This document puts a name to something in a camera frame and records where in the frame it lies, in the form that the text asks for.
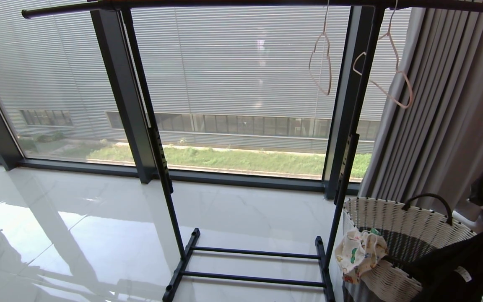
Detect pink clothes hanger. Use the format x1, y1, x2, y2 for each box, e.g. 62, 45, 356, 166
309, 0, 332, 96
353, 0, 414, 109

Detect black garment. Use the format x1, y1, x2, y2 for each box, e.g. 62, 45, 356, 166
405, 226, 483, 302

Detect black clothes rack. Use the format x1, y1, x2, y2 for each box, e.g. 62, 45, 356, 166
21, 0, 483, 302

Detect white laundry basket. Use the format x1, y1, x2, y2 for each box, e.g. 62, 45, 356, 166
342, 193, 483, 302

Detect window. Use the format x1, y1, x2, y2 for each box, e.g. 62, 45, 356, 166
0, 0, 414, 200

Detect cream printed garment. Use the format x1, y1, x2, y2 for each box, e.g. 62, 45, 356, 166
335, 229, 389, 284

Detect beige curtain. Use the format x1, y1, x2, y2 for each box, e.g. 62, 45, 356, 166
358, 0, 483, 219

